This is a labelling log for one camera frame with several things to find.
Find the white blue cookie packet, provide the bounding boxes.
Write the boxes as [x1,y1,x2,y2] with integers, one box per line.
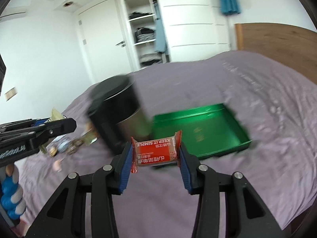
[52,134,71,153]

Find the gold Danisa cookie packet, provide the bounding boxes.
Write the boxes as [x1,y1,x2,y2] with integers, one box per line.
[48,146,58,157]

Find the brown oatmeal snack packet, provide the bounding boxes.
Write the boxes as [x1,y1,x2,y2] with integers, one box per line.
[66,138,84,155]

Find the pink striped snack packet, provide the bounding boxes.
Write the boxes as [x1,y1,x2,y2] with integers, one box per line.
[52,159,63,173]

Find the red snack bar wrapper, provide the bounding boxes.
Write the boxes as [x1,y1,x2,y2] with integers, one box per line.
[131,131,182,173]

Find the beige small snack packet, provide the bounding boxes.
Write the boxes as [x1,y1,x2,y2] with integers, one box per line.
[39,108,67,154]

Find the clear bag of colourful candy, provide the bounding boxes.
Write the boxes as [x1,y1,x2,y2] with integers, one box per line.
[81,123,99,146]

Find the blue white gloved hand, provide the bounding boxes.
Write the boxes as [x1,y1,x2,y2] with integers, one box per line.
[1,164,26,228]

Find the black and bronze canister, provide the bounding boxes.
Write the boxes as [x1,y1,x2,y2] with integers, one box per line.
[87,75,151,155]

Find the green metal tray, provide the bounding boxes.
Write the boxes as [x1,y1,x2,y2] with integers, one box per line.
[152,104,252,159]

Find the white door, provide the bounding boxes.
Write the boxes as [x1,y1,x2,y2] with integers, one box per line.
[74,0,135,84]

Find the purple bed sheet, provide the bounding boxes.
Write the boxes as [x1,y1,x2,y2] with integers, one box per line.
[14,50,317,238]

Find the folded dark clothes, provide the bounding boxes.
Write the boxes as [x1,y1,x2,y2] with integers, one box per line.
[135,27,155,42]

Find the blue hanging garment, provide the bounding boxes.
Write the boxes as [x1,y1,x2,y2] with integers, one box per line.
[154,2,168,54]

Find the white wardrobe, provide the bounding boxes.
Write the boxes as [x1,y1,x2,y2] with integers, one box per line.
[120,0,230,69]

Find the wooden headboard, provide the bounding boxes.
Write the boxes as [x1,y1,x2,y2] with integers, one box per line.
[235,23,316,83]

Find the wall light switch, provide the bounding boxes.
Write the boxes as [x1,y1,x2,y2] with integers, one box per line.
[5,87,17,101]

